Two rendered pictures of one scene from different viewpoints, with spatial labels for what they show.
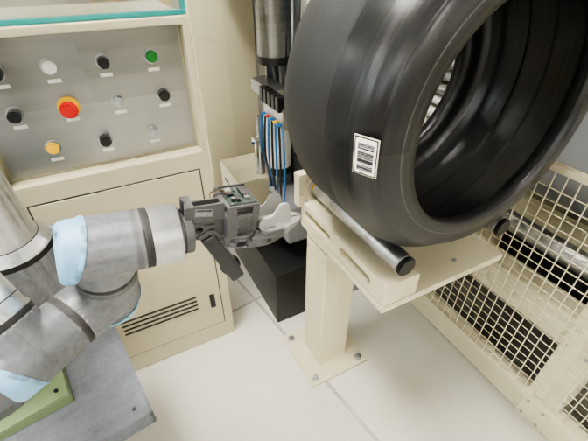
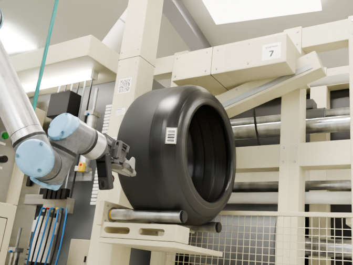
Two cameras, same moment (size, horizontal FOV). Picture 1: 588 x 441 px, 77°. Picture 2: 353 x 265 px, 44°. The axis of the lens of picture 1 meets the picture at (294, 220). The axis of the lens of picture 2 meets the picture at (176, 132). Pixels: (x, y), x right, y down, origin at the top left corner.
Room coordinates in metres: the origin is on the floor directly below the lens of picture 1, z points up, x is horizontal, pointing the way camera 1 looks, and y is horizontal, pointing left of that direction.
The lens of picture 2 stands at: (-0.85, 0.60, 0.70)
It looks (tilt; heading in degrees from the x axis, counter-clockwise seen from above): 18 degrees up; 332
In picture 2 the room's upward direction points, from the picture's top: 6 degrees clockwise
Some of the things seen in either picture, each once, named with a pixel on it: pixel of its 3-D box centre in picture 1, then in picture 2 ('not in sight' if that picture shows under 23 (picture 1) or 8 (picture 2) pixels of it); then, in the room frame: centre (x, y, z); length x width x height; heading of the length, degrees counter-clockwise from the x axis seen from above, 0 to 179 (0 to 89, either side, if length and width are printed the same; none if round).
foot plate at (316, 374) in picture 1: (324, 346); not in sight; (0.98, -0.13, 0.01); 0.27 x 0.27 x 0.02; 27
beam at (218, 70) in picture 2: not in sight; (235, 69); (0.79, -0.59, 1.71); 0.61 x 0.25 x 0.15; 27
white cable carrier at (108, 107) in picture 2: not in sight; (105, 154); (1.04, -0.06, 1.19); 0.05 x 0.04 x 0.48; 117
